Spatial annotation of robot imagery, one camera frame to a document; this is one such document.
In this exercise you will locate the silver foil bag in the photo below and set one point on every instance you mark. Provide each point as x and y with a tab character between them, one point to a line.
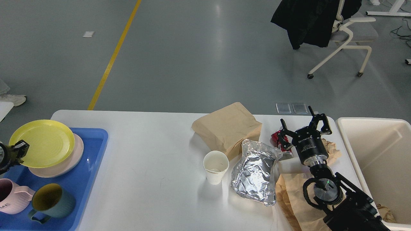
252	176

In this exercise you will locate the flat brown paper bag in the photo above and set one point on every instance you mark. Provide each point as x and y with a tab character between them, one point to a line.
300	215

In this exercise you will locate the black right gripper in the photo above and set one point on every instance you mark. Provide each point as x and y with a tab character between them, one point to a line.
307	140

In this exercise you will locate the pink plate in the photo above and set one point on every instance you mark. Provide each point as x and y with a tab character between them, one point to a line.
65	166

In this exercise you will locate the floor outlet plate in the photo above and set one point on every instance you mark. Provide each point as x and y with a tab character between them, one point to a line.
300	108
283	108

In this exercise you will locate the white waste bin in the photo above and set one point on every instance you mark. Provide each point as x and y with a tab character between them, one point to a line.
380	150

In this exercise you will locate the crushed red can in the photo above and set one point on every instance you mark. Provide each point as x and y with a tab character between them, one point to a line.
275	140

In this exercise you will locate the crumpled brown paper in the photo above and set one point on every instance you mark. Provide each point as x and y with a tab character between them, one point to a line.
333	153

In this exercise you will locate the pink mug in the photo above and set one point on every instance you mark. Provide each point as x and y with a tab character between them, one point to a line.
14	198

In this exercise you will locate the white desk leg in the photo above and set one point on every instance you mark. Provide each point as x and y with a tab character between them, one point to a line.
394	10

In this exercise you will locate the dark green mug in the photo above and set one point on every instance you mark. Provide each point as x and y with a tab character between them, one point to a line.
51	201

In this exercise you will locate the crumpled paper in bin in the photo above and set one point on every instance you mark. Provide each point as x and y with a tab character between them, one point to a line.
386	214

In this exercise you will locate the white office chair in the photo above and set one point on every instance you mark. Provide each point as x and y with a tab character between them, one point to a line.
344	37

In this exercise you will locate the right floor outlet plate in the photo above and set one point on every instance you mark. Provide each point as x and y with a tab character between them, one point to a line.
300	108

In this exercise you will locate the yellow plate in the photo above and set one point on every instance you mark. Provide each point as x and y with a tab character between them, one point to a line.
50	142

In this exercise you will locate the white tissue block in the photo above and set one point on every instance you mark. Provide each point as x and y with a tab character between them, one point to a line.
291	166

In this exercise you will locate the blue plastic tray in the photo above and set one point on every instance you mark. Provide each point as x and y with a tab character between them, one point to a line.
78	181

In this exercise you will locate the black jacket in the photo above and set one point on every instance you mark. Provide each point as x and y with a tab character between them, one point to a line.
307	21

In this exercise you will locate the white paper cup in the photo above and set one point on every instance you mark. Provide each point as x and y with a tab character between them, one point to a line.
215	165

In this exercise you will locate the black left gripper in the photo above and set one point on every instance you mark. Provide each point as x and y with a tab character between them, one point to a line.
12	155

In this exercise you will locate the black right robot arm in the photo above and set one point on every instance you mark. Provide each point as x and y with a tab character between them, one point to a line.
346	207

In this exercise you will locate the left floor outlet plate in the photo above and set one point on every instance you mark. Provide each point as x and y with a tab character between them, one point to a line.
283	108

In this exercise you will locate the person in light clothes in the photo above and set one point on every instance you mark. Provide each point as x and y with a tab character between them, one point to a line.
17	100

